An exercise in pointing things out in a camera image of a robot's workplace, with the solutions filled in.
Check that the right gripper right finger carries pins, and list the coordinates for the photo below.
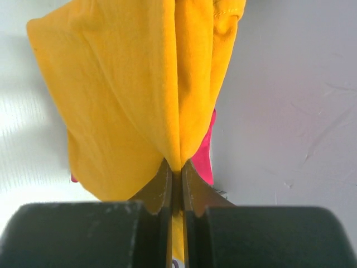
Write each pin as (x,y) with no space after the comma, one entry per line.
(218,233)

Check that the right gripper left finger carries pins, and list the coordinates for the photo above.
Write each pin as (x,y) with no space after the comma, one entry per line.
(135,233)

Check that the orange t shirt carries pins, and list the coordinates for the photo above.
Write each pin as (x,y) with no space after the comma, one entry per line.
(135,82)

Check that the folded magenta t shirt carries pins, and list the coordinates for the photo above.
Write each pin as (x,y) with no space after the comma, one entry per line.
(202,158)

